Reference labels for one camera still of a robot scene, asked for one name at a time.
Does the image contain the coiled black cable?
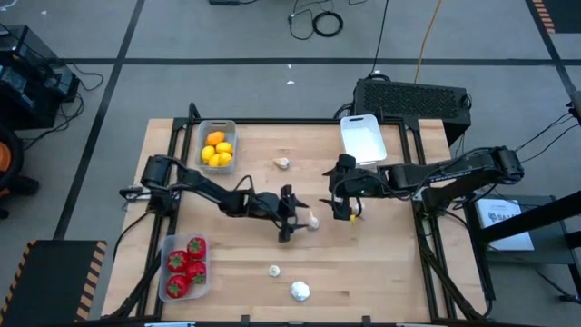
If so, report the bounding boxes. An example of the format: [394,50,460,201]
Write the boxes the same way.
[311,10,345,38]

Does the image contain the black floor cable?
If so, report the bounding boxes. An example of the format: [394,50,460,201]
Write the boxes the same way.
[519,122,581,164]
[515,111,581,154]

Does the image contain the black metal table frame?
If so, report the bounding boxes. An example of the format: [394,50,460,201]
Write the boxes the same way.
[108,103,496,322]

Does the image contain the black orange wheeled device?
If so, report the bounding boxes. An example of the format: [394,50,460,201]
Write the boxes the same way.
[0,122,41,220]

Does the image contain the clear plastic bin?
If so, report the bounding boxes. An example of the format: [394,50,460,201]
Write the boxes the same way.
[157,232,213,303]

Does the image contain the black metal beam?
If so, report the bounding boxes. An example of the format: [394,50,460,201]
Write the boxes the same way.
[479,189,581,244]

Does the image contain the grey stand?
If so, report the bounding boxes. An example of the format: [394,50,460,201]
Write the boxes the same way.
[566,89,581,124]

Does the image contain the large white garlic bulb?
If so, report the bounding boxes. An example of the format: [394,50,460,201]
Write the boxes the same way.
[290,280,311,302]

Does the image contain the yellow hanging cable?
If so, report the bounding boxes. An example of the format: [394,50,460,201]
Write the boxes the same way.
[413,0,444,85]

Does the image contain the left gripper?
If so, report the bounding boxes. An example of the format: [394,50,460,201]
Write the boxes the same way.
[247,183,310,243]

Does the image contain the white plastic basket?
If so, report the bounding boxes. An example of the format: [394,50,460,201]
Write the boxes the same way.
[340,114,389,167]

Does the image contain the thin black cable with plug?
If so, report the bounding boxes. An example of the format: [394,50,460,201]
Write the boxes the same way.
[287,0,319,41]

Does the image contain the black hanging cable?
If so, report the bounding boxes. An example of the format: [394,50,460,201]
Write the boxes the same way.
[369,0,390,77]

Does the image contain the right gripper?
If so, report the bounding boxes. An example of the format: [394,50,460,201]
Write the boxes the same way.
[320,154,392,222]

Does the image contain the light grey plastic basket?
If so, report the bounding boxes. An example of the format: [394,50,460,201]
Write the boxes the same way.
[195,119,239,176]

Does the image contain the dark side table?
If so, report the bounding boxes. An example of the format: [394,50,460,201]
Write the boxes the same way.
[462,193,581,267]

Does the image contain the white label box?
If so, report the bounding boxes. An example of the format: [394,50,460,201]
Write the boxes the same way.
[475,197,536,253]

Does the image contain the black hazard striped mat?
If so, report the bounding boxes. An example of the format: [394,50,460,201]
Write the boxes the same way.
[529,0,581,35]
[0,239,109,327]

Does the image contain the black computer case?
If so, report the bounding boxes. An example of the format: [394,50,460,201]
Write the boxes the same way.
[352,77,472,146]

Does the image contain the black equipment stack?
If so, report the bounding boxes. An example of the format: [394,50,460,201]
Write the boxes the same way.
[0,23,82,131]

